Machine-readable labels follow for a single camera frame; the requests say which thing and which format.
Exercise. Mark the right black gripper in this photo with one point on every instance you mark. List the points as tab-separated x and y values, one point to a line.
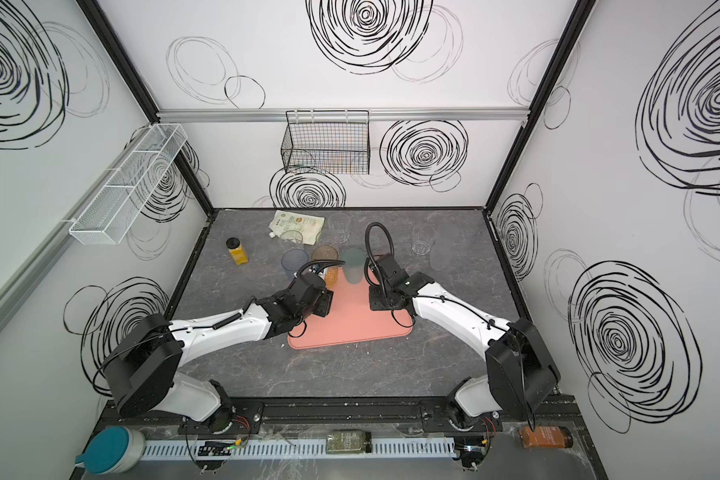
383	294

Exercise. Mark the white mesh wall shelf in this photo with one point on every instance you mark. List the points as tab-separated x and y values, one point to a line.
144	182

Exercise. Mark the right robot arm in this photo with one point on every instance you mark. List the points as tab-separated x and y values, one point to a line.
520	372

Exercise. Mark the pink plastic tray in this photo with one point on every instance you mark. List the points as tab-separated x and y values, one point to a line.
350	320

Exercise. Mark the clear ribbed plastic cup back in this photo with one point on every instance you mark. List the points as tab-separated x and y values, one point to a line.
339	226

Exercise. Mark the yellow spice jar black lid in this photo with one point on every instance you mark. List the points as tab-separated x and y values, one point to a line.
237	251

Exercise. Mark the black mounting rail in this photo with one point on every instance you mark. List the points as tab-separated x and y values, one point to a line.
430	414

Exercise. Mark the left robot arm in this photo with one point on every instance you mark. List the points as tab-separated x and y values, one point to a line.
142	371

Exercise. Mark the white slotted cable duct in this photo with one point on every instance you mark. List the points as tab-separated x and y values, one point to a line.
312	449

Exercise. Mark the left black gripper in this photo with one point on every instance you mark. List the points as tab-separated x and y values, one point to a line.
323	297

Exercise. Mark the green herb jar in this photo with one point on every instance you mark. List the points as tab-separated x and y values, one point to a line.
348	442

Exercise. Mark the black wire basket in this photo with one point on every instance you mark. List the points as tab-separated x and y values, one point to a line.
332	141

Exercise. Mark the teal green plastic cup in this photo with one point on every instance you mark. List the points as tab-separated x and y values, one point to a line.
353	267

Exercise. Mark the blue textured plastic cup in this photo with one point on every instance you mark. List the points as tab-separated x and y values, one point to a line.
292	261

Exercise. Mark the white green sugar pouch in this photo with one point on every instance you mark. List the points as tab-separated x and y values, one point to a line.
310	227

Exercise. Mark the teal lidded container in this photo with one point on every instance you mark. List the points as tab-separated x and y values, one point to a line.
114	450

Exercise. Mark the clear faceted glass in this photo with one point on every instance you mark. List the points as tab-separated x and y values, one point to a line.
291	240

